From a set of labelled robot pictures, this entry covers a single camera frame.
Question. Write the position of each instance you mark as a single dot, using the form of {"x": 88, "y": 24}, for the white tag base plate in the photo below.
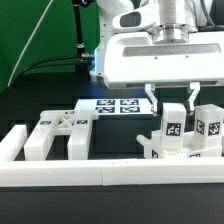
{"x": 127, "y": 106}

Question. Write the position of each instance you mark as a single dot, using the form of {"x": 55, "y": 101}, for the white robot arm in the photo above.
{"x": 109, "y": 9}

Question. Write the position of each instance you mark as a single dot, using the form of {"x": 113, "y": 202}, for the white chair backrest frame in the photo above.
{"x": 77, "y": 125}

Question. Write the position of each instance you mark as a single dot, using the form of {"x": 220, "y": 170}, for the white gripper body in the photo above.
{"x": 163, "y": 48}

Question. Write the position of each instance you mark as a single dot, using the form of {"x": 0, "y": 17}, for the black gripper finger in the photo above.
{"x": 193, "y": 90}
{"x": 149, "y": 90}

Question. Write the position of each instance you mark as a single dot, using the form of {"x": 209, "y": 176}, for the white U-shaped obstacle fence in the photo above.
{"x": 14, "y": 173}

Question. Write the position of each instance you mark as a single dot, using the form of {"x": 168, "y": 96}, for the black camera pole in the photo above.
{"x": 79, "y": 34}

